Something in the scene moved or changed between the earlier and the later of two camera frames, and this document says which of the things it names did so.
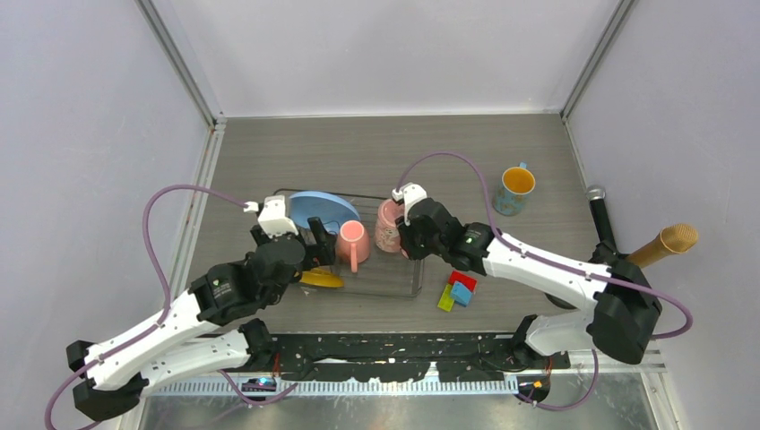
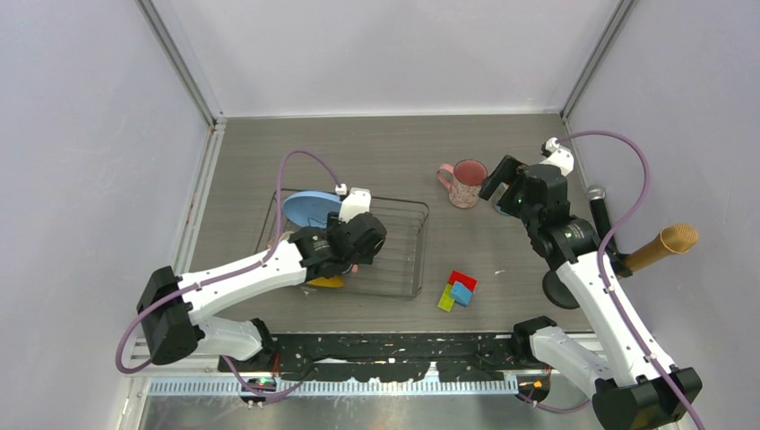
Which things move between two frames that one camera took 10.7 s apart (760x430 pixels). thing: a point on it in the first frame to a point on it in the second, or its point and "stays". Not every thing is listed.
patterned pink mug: (387, 236) to (467, 177)
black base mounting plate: (392, 356) stays
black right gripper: (407, 245) to (511, 172)
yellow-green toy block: (446, 301) stays
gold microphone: (673, 238) stays
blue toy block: (461, 293) stays
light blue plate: (332, 210) stays
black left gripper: (322, 252) to (364, 257)
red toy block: (459, 277) stays
